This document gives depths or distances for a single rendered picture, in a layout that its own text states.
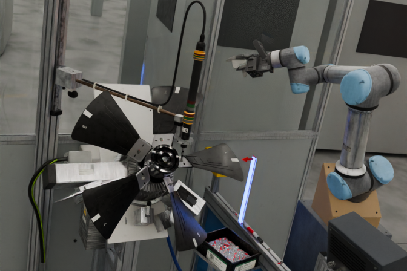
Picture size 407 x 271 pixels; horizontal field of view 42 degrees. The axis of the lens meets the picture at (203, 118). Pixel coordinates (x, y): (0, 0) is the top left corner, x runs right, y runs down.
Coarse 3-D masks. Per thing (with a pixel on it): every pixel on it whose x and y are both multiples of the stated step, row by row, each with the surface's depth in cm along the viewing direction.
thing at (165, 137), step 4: (156, 136) 213; (160, 136) 212; (164, 136) 211; (168, 136) 211; (172, 136) 210; (164, 140) 210; (168, 140) 209; (172, 140) 209; (152, 144) 212; (156, 144) 211; (160, 144) 210; (168, 144) 208
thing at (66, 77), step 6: (60, 66) 231; (60, 72) 229; (66, 72) 227; (72, 72) 228; (78, 72) 230; (60, 78) 230; (66, 78) 228; (72, 78) 227; (78, 78) 230; (60, 84) 230; (66, 84) 228; (72, 84) 228; (78, 84) 232
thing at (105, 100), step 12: (108, 96) 200; (96, 108) 199; (108, 108) 200; (120, 108) 201; (84, 120) 199; (96, 120) 200; (108, 120) 200; (120, 120) 201; (72, 132) 200; (84, 132) 200; (96, 132) 201; (108, 132) 202; (120, 132) 202; (132, 132) 202; (96, 144) 203; (108, 144) 203; (120, 144) 204; (132, 144) 204
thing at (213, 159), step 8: (224, 144) 229; (200, 152) 221; (208, 152) 221; (216, 152) 222; (232, 152) 225; (192, 160) 213; (200, 160) 214; (208, 160) 215; (216, 160) 217; (224, 160) 218; (200, 168) 209; (208, 168) 211; (216, 168) 213; (224, 168) 214; (232, 168) 216; (240, 168) 219; (232, 176) 213; (240, 176) 215
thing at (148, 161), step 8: (152, 152) 200; (160, 152) 202; (168, 152) 203; (176, 152) 204; (144, 160) 209; (152, 160) 199; (160, 160) 202; (168, 160) 203; (176, 160) 204; (152, 168) 200; (160, 168) 200; (168, 168) 202; (176, 168) 202; (152, 176) 208; (160, 176) 203; (168, 176) 212
